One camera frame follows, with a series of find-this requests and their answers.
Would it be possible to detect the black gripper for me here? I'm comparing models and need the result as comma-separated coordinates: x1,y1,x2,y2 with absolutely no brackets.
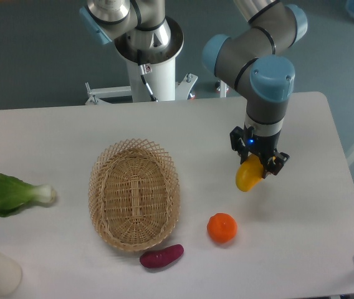
229,126,290,179

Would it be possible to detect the orange tangerine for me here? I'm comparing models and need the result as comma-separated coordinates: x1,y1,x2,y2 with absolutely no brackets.
207,213,237,244

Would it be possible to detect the yellow mango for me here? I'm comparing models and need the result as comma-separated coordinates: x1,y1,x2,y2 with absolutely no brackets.
236,154,264,192

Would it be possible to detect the black cable on pedestal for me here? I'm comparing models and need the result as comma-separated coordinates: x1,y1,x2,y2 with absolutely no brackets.
136,49,159,103

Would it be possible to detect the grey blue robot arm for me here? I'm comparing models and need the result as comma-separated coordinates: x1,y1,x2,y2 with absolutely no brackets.
79,1,308,177

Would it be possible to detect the purple sweet potato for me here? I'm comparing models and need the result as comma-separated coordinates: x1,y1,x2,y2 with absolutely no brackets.
140,244,184,268

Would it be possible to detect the woven wicker basket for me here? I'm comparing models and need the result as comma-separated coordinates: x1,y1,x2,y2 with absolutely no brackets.
88,139,180,252

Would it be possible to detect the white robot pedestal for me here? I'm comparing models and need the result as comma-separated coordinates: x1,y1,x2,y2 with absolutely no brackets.
85,17,198,105

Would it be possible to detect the green bok choy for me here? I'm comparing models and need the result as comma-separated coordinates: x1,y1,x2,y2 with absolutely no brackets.
0,173,57,217

